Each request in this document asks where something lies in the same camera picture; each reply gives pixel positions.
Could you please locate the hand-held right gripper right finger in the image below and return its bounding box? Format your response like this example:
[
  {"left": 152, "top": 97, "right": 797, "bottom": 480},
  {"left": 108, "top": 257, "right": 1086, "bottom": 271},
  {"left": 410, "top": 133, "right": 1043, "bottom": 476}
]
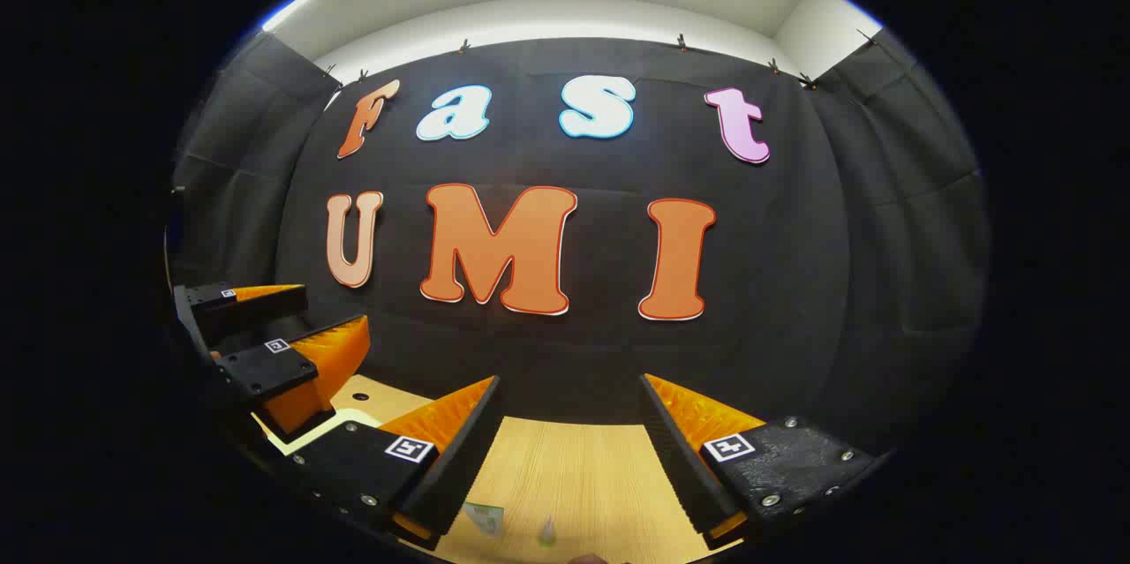
[{"left": 637, "top": 372, "right": 885, "bottom": 549}]

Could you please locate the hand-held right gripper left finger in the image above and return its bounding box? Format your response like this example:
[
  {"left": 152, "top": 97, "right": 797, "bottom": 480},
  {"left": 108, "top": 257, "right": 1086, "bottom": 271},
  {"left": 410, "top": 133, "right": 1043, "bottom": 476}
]
[{"left": 291, "top": 374, "right": 509, "bottom": 549}]

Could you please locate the black backdrop cloth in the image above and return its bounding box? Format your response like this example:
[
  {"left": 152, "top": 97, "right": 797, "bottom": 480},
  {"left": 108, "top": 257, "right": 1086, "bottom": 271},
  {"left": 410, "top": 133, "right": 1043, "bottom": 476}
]
[{"left": 168, "top": 30, "right": 990, "bottom": 459}]

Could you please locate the ceiling light strip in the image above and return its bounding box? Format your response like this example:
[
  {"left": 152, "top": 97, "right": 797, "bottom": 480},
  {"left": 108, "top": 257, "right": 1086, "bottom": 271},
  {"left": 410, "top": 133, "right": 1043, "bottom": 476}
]
[{"left": 259, "top": 0, "right": 319, "bottom": 34}]

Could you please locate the large green white tube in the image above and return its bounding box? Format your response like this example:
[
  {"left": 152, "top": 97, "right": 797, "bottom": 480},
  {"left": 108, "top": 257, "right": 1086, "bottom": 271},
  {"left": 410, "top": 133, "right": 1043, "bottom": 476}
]
[{"left": 463, "top": 502, "right": 506, "bottom": 540}]

